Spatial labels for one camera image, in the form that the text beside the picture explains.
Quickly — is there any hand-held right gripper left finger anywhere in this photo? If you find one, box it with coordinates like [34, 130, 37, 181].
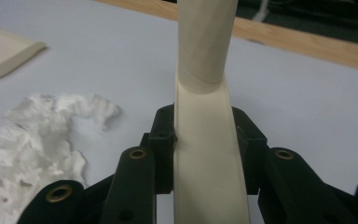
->
[148, 104, 179, 194]

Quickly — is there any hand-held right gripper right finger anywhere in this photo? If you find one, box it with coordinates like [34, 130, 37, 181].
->
[231, 106, 269, 196]

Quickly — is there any pile of white paper scraps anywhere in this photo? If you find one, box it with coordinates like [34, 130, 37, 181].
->
[0, 92, 123, 224]

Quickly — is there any cream brush with red tip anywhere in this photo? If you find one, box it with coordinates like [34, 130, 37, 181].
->
[172, 0, 252, 224]

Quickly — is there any pale blue board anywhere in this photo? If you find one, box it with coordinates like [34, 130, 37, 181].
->
[0, 0, 358, 224]

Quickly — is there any cream plastic dustpan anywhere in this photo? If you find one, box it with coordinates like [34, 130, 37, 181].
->
[0, 21, 48, 83]

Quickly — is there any white metal stand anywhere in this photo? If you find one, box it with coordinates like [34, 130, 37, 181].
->
[253, 0, 273, 21]

